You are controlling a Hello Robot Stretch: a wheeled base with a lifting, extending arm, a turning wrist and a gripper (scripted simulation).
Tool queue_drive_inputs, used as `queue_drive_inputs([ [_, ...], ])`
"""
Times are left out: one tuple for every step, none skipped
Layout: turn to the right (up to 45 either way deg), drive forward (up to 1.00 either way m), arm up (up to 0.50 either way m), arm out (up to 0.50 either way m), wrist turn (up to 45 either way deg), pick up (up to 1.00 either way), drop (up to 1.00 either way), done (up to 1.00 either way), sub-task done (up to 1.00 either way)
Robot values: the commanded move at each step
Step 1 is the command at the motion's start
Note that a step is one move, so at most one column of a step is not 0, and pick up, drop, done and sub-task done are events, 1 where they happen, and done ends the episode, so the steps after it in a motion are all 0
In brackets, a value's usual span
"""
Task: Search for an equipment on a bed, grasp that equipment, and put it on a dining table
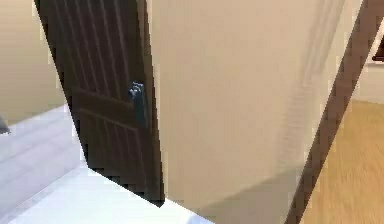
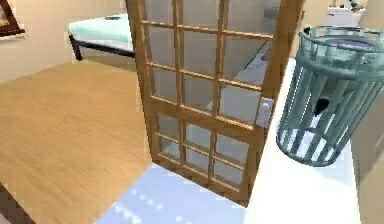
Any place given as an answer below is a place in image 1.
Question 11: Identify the dark brown room door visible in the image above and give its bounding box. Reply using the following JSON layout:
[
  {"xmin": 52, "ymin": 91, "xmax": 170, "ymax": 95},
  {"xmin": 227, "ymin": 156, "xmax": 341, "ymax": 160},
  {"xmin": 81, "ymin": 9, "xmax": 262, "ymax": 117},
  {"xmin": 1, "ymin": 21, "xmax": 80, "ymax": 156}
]
[{"xmin": 33, "ymin": 0, "xmax": 166, "ymax": 208}]

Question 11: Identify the dark brown door frame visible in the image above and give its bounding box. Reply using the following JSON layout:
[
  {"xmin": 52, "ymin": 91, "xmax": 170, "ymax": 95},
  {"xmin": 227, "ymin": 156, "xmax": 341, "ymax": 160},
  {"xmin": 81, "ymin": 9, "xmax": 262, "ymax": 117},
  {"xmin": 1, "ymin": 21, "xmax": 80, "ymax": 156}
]
[{"xmin": 283, "ymin": 0, "xmax": 384, "ymax": 224}]

